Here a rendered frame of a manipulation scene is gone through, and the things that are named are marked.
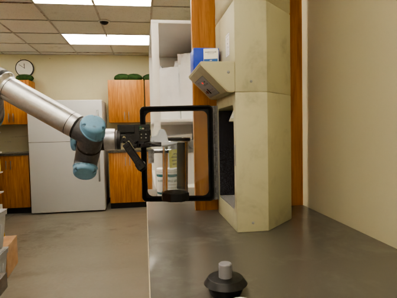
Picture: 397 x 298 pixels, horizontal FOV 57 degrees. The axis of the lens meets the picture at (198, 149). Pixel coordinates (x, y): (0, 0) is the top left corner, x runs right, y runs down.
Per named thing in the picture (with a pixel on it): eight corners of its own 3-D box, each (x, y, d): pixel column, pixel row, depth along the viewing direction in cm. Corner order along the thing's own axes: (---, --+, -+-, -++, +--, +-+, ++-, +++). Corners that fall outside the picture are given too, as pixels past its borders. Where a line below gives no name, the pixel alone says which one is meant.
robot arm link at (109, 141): (103, 151, 125) (106, 149, 133) (117, 150, 126) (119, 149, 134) (103, 128, 125) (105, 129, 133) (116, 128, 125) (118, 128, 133)
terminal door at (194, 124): (214, 200, 154) (212, 104, 152) (142, 201, 155) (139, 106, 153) (214, 200, 154) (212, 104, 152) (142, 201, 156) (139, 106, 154)
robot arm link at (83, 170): (74, 158, 111) (78, 132, 119) (70, 180, 119) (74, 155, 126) (100, 161, 114) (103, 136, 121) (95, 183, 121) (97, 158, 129)
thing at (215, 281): (241, 282, 83) (240, 253, 83) (253, 301, 74) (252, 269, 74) (201, 286, 82) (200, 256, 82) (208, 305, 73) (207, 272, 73)
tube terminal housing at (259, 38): (275, 209, 159) (273, 28, 155) (308, 228, 127) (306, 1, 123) (218, 211, 156) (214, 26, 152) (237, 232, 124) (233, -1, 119)
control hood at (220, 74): (216, 100, 153) (215, 75, 153) (235, 91, 121) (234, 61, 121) (188, 100, 151) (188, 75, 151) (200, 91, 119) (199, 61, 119)
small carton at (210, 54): (218, 67, 133) (218, 51, 133) (218, 65, 128) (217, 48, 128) (205, 68, 134) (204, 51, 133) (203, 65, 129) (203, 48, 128)
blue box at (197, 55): (214, 75, 151) (214, 53, 151) (219, 71, 141) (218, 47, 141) (190, 75, 150) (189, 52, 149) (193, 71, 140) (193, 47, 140)
